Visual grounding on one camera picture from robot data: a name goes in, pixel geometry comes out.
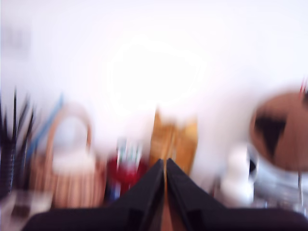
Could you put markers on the white cloth in basket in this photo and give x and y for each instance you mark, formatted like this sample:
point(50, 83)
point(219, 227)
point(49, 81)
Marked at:
point(72, 154)

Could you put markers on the yellow coffee bag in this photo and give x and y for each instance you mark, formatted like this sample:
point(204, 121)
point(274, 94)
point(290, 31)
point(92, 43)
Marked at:
point(175, 137)

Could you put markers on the blue stick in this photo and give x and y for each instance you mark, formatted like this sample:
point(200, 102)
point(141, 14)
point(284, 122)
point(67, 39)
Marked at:
point(45, 122)

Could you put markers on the white round security camera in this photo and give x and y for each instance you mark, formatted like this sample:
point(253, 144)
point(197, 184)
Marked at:
point(237, 173)

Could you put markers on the cork globe on metal stand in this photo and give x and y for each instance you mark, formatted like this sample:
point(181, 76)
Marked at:
point(286, 130)

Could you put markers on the silver food can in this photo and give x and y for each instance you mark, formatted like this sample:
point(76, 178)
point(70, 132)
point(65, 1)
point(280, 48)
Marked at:
point(274, 178)

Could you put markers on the black pen holder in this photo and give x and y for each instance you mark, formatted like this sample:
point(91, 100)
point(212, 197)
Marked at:
point(9, 156)

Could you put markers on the red small bottle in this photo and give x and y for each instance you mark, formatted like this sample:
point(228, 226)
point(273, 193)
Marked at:
point(125, 170)

